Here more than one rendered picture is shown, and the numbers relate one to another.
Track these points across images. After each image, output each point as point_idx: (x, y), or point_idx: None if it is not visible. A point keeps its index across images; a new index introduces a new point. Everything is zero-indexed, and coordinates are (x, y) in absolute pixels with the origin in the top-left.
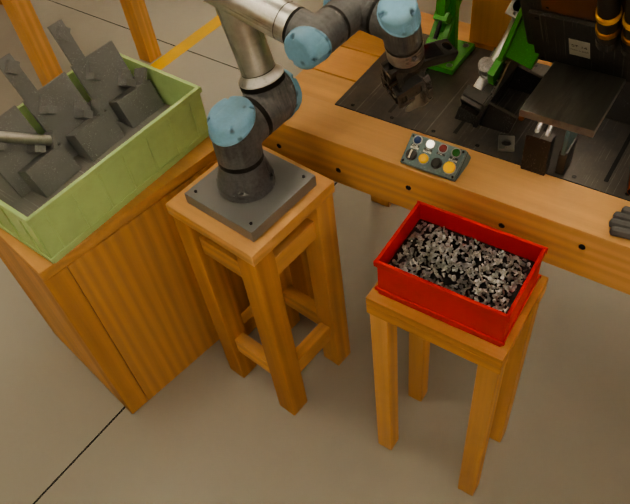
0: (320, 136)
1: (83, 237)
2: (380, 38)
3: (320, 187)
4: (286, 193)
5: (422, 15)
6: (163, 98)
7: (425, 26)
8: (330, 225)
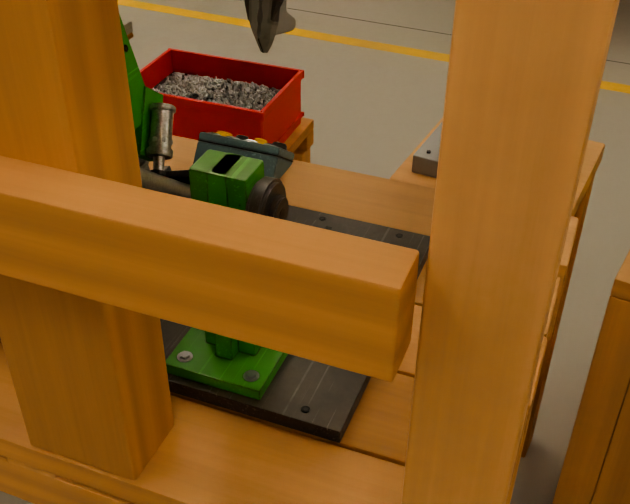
0: (429, 187)
1: None
2: (405, 426)
3: (404, 169)
4: (440, 135)
5: None
6: None
7: (292, 477)
8: None
